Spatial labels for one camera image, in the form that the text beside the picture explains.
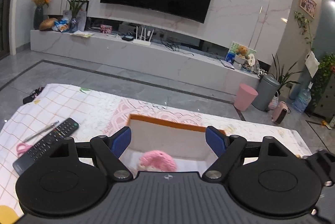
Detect white tote bag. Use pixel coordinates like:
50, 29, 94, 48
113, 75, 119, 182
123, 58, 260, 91
305, 50, 320, 77

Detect green plant in glass vase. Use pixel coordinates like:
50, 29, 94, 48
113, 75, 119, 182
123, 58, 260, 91
61, 0, 96, 32

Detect hanging vine plant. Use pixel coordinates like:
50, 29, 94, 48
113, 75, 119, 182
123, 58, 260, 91
294, 11, 315, 51

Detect brown teddy bear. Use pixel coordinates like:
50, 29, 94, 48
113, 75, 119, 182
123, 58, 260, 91
235, 45, 249, 60

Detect white marble television cabinet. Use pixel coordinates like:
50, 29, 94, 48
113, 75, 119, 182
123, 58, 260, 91
30, 28, 263, 95

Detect orange cardboard box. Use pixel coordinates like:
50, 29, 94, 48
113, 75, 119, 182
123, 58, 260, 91
129, 113, 227, 171

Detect blue water bottle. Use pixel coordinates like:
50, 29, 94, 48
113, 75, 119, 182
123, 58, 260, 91
291, 82, 313, 113

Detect white router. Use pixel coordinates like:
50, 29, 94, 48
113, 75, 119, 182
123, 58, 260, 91
132, 26, 155, 46

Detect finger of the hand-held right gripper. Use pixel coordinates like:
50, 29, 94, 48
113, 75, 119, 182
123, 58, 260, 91
301, 150, 335, 189

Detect pink scissors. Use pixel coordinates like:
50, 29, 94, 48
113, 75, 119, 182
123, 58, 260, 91
16, 143, 31, 156

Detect pink knitted hat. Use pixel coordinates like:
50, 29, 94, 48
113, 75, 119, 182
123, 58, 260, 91
138, 150, 178, 173

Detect white plaid cloth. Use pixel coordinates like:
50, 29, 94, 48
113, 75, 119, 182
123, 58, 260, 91
0, 83, 126, 217

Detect stack of papers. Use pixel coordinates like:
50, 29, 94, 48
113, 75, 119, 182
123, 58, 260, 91
73, 30, 95, 38

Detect snack bags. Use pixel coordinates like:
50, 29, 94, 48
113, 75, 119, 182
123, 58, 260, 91
52, 18, 70, 32

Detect pink waste bin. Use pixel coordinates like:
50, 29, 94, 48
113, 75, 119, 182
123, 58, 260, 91
233, 83, 258, 112

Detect brown round bread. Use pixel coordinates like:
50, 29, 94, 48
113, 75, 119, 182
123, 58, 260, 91
39, 18, 58, 31

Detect potted long-leaf plant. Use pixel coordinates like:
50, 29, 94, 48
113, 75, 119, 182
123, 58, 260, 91
271, 53, 304, 99

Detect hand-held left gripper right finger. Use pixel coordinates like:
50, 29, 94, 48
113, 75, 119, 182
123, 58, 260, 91
202, 126, 289, 181

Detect small pink heater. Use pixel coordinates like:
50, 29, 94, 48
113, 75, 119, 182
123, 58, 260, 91
271, 101, 291, 124

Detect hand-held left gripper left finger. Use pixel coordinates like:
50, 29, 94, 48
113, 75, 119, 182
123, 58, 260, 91
48, 126, 132, 181

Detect black remote control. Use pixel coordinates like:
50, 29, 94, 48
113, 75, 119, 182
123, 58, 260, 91
12, 118, 79, 175

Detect grey trash can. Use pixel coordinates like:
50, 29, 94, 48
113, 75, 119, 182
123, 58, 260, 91
251, 74, 281, 112

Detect grey dresser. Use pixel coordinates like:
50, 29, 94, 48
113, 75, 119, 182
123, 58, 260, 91
312, 80, 335, 120

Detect pink white woven bag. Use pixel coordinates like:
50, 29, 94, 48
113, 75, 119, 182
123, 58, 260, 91
268, 91, 279, 109

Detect dark slippers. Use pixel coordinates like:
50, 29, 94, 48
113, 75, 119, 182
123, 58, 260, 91
23, 86, 45, 105

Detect framed wall picture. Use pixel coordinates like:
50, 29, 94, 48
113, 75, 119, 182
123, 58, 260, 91
299, 0, 317, 19

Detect dark vase with yellow flowers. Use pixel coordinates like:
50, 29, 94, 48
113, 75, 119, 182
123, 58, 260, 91
31, 0, 52, 30

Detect green ivy plant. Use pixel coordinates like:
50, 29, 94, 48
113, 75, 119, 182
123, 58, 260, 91
311, 53, 335, 107

